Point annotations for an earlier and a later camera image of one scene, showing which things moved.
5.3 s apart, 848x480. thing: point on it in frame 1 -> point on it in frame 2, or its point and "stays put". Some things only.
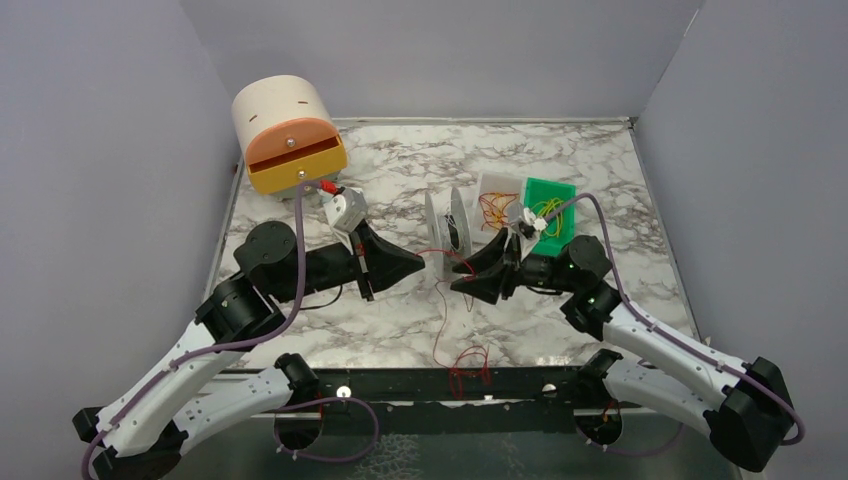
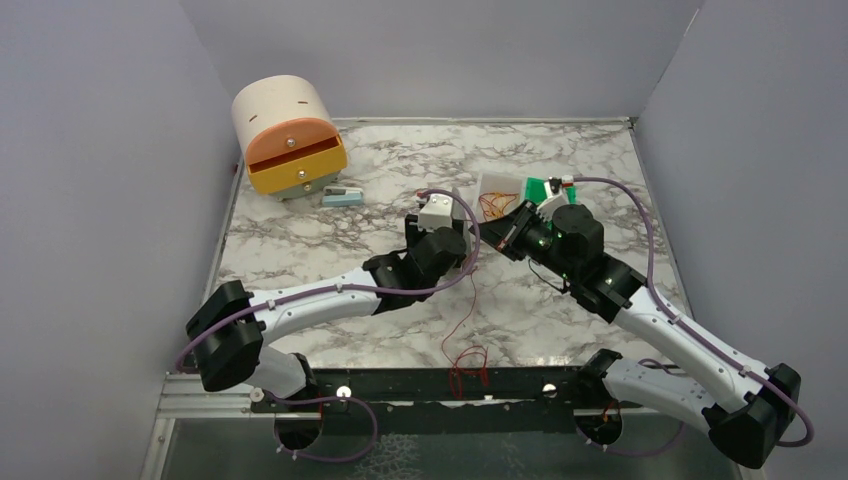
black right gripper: (510, 268) -> (499, 231)
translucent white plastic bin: (496, 194) stays put
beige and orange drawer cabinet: (285, 128) stays put
